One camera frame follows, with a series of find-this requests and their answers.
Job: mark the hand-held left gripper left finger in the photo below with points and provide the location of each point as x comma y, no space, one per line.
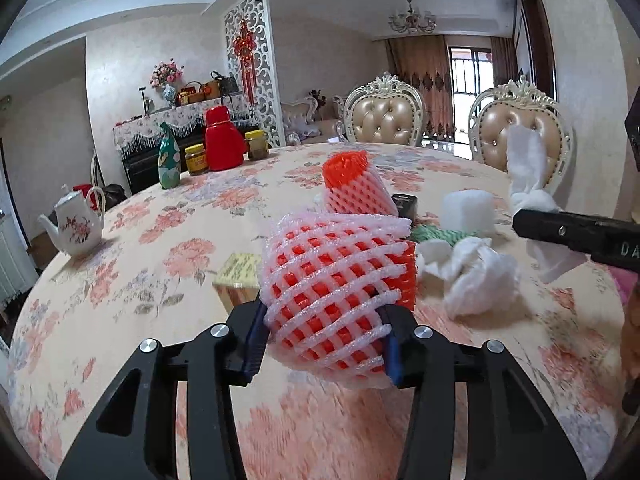
254,347

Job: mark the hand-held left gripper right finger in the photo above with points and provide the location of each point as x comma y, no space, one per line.
392,362

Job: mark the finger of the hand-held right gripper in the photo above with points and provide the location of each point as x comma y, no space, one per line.
550,232

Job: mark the white tissue sheet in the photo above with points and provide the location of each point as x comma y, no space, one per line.
525,160

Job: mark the small black carton box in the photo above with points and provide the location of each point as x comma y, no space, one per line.
405,205

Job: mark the small pink foam fruit net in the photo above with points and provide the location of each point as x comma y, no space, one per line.
355,185

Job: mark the wooden block yellow top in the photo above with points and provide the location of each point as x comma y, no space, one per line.
240,270

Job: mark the crumpled white tissue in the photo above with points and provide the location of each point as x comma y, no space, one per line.
480,280

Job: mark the white foam block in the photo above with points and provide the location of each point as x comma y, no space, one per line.
467,210

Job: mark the cream tufted dining chair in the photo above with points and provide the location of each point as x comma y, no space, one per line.
500,130
382,115

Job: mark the green mesh item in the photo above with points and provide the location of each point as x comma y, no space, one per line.
435,234

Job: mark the balcony glass door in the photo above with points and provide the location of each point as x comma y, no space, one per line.
470,85

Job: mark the small yellow-lid jar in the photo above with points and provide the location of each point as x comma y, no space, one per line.
196,160

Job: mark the tall yellow-lid jar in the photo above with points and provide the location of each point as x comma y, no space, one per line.
256,146

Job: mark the green glass bottle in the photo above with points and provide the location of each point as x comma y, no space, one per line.
169,160

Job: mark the brown patterned curtain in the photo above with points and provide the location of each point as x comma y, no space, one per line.
420,70

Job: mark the red thermos jug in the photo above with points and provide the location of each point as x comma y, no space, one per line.
224,140

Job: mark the black upright piano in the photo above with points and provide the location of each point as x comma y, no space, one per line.
140,170

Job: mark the white floral teapot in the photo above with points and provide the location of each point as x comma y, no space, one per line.
75,230

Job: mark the cream ornate sofa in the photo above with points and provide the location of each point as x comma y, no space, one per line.
305,115

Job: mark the lace floral piano cover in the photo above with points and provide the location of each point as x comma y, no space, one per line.
150,127

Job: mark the ceiling chandelier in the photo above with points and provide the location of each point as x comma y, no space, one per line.
412,20

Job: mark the red gift box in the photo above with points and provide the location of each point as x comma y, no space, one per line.
187,96

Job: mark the black handbag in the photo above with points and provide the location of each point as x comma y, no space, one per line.
226,82

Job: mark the white lattice room divider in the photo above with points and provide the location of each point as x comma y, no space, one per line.
265,70

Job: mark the vase with pink flowers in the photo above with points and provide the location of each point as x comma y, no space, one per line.
167,77

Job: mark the dark wooden door frame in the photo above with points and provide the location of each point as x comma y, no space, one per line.
540,35

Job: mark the red knot wall ornament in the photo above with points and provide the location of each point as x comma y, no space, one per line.
245,45

